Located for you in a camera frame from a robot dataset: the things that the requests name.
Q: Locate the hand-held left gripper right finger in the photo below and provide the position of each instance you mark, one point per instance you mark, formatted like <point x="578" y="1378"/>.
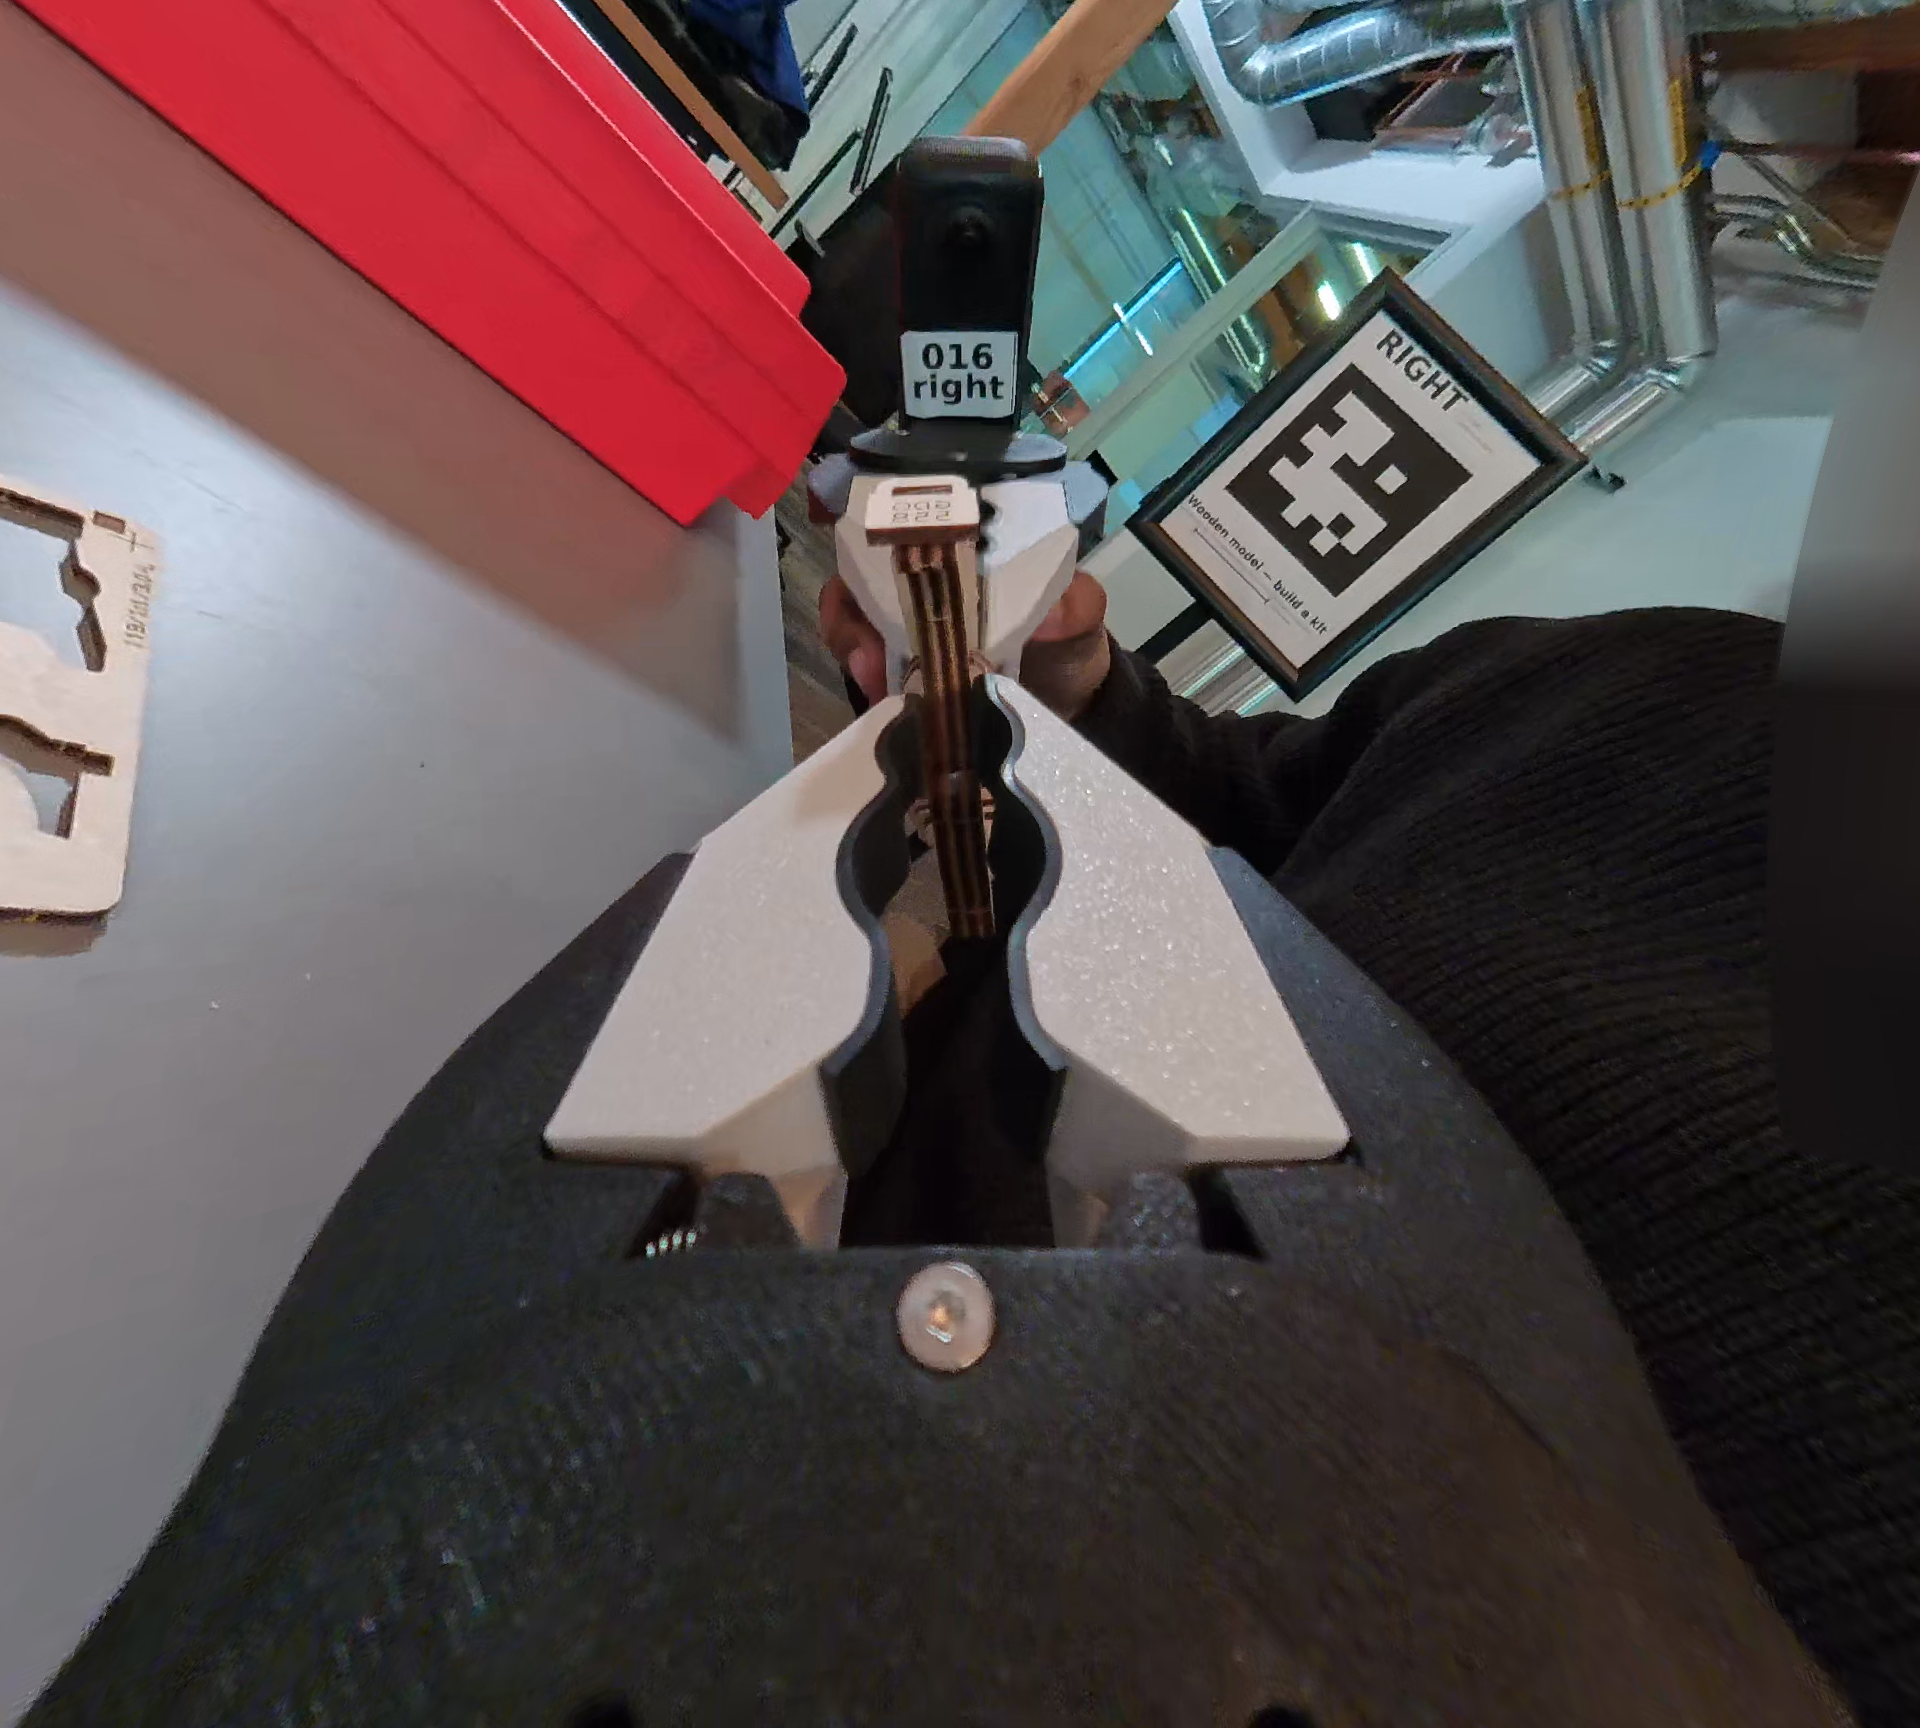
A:
<point x="1170" y="992"/>

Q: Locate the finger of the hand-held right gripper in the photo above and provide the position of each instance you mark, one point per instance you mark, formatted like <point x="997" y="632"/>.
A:
<point x="1020" y="573"/>
<point x="873" y="589"/>

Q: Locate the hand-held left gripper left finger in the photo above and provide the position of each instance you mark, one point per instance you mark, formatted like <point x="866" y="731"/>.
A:
<point x="705" y="992"/>

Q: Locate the wooden model assembly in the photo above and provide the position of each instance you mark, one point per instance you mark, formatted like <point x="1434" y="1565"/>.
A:
<point x="943" y="649"/>

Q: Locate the person's right forearm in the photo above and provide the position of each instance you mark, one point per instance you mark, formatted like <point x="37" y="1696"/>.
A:
<point x="1424" y="752"/>

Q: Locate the grey desk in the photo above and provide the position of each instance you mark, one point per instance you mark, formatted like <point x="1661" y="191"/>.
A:
<point x="375" y="708"/>

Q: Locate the person's right hand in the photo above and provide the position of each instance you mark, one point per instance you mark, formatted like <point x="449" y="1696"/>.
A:
<point x="1072" y="649"/>

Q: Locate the black monitor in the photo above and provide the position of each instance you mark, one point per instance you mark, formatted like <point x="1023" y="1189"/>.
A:
<point x="854" y="318"/>

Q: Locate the framed marker sign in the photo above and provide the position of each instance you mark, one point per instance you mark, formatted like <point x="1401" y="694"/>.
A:
<point x="1351" y="482"/>

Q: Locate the red plastic bin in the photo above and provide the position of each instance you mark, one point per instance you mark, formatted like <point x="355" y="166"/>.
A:
<point x="375" y="108"/>

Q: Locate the silver ventilation ducts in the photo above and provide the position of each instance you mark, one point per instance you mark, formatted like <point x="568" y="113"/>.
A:
<point x="1574" y="33"/>

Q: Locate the wooden parts sheet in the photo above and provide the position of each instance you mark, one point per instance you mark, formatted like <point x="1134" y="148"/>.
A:
<point x="60" y="708"/>

